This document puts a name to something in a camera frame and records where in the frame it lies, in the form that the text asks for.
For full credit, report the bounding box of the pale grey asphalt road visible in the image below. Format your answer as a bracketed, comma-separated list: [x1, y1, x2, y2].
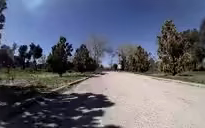
[0, 70, 205, 128]

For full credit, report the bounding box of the tall brownish leafy tree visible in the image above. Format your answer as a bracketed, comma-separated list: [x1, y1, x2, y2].
[156, 19, 192, 77]

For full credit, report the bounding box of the dry grass verge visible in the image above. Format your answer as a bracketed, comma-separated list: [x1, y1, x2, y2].
[0, 67, 93, 90]

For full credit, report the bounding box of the group of brownish trees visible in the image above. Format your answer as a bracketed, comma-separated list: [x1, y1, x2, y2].
[117, 44, 156, 74]

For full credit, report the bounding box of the thin bare tree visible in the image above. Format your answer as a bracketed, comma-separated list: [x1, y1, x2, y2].
[85, 33, 112, 69]

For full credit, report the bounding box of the group of dark trees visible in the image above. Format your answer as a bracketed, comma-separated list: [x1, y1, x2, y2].
[182, 16, 205, 73]

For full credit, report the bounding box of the row of dark trees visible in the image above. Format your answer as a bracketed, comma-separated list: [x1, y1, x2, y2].
[0, 35, 101, 77]

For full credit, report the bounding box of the pale concrete kerb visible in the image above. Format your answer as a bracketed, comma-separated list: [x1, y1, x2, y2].
[50, 75, 92, 93]
[133, 72, 205, 89]

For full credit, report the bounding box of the green grass verge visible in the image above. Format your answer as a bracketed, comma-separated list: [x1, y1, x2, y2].
[143, 69, 205, 86]

